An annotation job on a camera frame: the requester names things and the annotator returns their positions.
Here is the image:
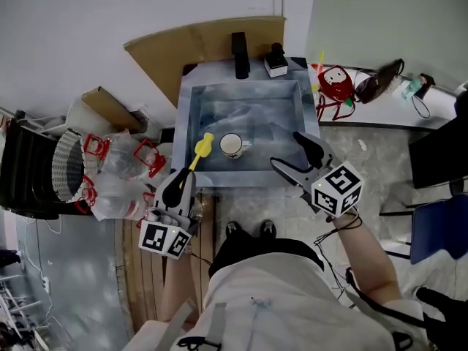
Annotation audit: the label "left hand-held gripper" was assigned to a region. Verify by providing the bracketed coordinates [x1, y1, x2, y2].
[138, 167, 200, 261]

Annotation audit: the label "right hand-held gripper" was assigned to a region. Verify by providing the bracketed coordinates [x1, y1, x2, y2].
[270, 131, 365, 219]

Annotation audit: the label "yellow brush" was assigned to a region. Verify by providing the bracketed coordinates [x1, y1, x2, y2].
[178, 132, 215, 190]

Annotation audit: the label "white cup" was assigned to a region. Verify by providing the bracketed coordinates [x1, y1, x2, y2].
[219, 132, 254, 160]

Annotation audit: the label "person's left forearm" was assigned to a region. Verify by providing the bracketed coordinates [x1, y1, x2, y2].
[159, 249, 206, 324]

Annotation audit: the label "person's right forearm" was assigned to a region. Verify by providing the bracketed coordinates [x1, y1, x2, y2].
[324, 211, 403, 307]

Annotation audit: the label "person's left hand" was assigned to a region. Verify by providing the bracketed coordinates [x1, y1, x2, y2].
[147, 209, 181, 227]

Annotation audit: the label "pile of clear plastic bags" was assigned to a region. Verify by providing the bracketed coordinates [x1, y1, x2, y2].
[75, 129, 174, 223]

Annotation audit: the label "blue-grey sink basin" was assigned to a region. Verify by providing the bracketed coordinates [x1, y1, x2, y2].
[170, 56, 322, 189]

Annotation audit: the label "person's right black shoe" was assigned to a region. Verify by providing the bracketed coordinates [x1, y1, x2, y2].
[259, 219, 278, 238]

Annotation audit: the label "wooden slat board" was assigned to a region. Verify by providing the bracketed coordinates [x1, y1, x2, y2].
[114, 187, 217, 335]

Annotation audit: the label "red cat-face bag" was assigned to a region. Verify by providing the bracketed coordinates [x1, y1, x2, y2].
[315, 64, 357, 122]

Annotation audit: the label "yellow-green plastic sticks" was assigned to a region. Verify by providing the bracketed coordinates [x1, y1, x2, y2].
[309, 50, 325, 91]

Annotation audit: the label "person's black shorts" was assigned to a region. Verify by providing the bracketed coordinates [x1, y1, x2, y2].
[208, 231, 325, 279]

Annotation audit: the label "white soap dispenser black pump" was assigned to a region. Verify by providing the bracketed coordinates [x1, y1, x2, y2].
[263, 42, 290, 79]

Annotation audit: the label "dark brown pouch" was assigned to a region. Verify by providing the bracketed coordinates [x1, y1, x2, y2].
[354, 58, 406, 105]

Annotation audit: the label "long brown cardboard box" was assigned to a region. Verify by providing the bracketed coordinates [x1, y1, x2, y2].
[80, 86, 144, 134]

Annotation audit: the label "white mesh basket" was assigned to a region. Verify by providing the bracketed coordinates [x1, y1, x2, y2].
[50, 129, 88, 203]

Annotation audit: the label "black faucet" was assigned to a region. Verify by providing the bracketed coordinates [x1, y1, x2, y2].
[230, 31, 251, 80]

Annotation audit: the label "clear teal plastic bottle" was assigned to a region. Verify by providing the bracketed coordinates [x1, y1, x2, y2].
[401, 74, 422, 101]

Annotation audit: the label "black desk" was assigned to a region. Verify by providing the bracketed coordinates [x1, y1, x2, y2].
[407, 121, 468, 190]

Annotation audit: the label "large brown cardboard sheet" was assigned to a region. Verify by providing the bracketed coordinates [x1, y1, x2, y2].
[123, 15, 287, 107]

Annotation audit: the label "person's white shirt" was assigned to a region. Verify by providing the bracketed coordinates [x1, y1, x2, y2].
[123, 250, 429, 351]

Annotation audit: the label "blue chair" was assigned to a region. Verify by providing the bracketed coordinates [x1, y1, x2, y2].
[379, 191, 468, 266]

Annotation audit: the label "black bin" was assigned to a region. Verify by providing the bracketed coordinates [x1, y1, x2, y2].
[0, 118, 88, 222]

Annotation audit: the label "white metal rack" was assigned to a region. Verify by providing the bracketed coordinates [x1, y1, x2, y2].
[0, 271, 56, 351]

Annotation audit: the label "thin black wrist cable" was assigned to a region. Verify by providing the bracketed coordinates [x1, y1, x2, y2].
[313, 210, 363, 301]

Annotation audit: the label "black charger with cable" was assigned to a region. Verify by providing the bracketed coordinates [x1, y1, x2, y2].
[410, 72, 437, 120]

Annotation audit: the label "white floor cable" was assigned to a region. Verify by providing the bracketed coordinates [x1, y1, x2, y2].
[15, 216, 64, 299]

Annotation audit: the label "black shoulder strap bag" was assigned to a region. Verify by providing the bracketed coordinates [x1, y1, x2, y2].
[344, 266, 468, 351]

